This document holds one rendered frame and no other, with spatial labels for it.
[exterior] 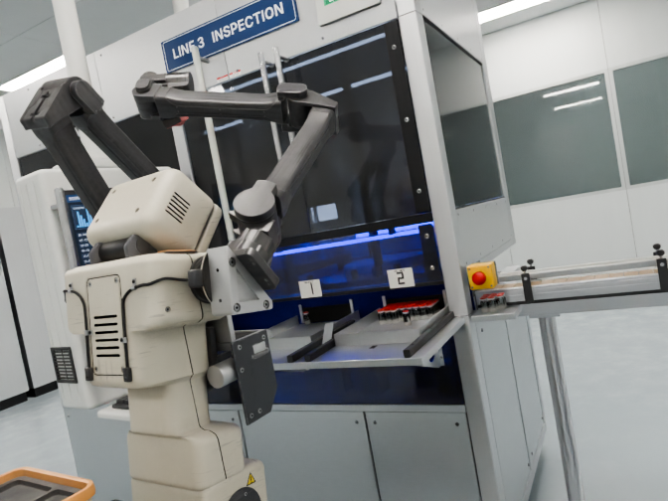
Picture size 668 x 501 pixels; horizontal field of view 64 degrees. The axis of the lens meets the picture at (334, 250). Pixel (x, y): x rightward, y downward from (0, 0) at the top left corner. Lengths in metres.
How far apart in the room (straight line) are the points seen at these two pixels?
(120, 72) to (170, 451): 1.69
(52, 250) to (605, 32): 5.56
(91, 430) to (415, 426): 1.64
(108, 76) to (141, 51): 0.21
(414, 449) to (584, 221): 4.62
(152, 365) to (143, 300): 0.12
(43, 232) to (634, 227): 5.46
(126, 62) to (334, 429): 1.63
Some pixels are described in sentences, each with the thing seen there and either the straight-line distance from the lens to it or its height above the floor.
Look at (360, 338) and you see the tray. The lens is 1.52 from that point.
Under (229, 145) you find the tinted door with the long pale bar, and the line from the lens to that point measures 2.02.
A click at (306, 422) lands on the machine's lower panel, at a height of 0.53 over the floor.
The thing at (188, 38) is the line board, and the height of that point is 1.99.
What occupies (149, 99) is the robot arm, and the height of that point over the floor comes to 1.60.
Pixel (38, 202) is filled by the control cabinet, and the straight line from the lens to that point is 1.85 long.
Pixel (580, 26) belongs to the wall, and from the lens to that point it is 6.35.
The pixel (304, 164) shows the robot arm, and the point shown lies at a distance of 1.11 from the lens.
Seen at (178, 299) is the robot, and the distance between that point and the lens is 0.94.
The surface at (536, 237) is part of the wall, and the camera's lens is 6.25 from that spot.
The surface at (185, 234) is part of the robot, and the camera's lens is 1.01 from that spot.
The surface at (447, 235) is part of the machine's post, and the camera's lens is 1.64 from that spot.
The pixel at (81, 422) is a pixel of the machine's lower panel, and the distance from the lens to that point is 2.95.
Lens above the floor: 1.23
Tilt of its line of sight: 3 degrees down
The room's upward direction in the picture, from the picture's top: 10 degrees counter-clockwise
